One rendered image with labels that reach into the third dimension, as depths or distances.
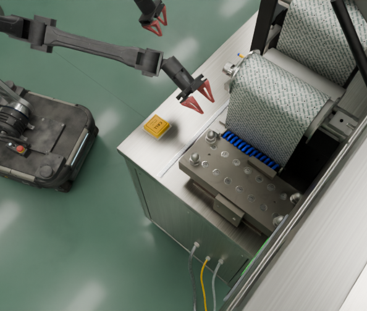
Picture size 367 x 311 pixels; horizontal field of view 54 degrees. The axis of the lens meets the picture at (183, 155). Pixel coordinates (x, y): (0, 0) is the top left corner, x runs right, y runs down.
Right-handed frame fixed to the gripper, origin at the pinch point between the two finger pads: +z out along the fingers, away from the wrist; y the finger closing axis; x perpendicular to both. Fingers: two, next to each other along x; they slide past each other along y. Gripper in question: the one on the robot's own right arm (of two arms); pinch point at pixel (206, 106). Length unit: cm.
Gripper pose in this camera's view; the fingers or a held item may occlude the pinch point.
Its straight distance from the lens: 121.2
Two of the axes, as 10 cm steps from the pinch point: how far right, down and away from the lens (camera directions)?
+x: 3.9, -1.1, -9.1
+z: 6.7, 7.1, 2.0
